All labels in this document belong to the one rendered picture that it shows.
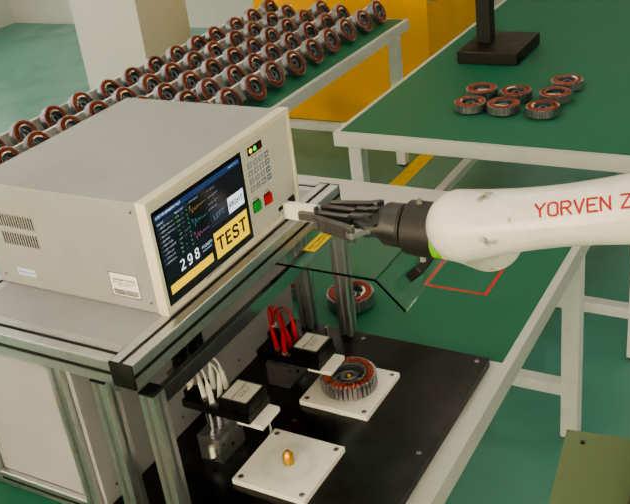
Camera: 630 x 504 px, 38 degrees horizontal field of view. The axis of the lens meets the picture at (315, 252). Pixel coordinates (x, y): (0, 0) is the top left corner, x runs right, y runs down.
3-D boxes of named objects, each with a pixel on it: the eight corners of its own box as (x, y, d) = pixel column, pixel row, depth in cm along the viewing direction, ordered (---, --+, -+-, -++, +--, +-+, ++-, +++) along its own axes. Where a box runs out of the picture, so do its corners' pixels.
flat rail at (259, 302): (340, 235, 191) (338, 222, 190) (158, 410, 145) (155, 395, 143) (334, 234, 192) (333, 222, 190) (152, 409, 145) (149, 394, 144)
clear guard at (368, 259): (456, 251, 181) (455, 224, 178) (406, 313, 163) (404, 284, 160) (312, 230, 196) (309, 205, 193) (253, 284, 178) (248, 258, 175)
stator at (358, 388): (387, 375, 185) (385, 360, 183) (362, 408, 176) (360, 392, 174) (338, 364, 190) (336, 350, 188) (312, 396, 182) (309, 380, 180)
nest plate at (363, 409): (400, 377, 186) (399, 372, 185) (367, 421, 174) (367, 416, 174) (334, 363, 193) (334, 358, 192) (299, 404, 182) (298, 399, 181)
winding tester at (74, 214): (301, 205, 182) (288, 106, 172) (169, 318, 149) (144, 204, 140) (147, 185, 200) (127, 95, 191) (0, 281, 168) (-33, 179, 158)
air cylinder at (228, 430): (245, 439, 174) (241, 416, 171) (223, 464, 168) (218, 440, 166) (223, 433, 176) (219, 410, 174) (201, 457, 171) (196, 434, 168)
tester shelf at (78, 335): (341, 204, 191) (339, 184, 189) (136, 391, 140) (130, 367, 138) (172, 182, 212) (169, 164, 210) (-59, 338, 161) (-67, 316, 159)
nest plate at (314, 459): (345, 451, 168) (344, 446, 167) (305, 506, 156) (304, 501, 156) (275, 432, 175) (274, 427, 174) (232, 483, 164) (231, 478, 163)
